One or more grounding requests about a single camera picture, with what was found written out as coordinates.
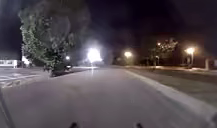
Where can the street lamp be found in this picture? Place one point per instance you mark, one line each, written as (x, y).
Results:
(190, 51)
(128, 54)

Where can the grey concrete path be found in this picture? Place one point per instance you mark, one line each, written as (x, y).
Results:
(102, 96)

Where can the robot's own part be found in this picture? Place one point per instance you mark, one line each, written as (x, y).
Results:
(73, 125)
(139, 125)

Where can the large leafy tree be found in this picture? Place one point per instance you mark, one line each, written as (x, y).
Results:
(42, 43)

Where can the dark asphalt road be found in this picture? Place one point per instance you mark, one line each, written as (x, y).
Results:
(186, 83)

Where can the pale concrete kerb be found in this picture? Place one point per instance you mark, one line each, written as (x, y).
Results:
(182, 98)

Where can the paved lot with painted lines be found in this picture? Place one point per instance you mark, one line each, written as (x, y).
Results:
(16, 76)

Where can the white low building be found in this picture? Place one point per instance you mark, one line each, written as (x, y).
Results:
(6, 62)

